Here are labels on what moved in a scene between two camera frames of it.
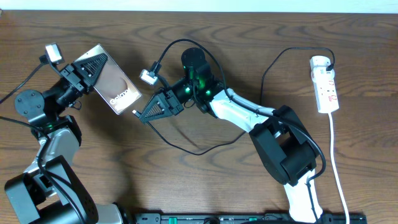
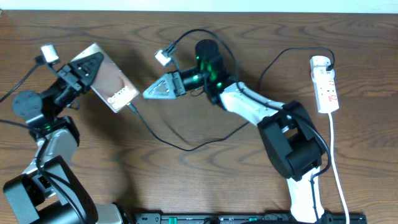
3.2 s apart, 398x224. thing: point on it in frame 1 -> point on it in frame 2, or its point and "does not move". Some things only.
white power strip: [324, 83] does not move
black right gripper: [168, 102] -> [176, 88]
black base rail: [245, 218] does not move
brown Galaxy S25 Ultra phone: [112, 84] does not move
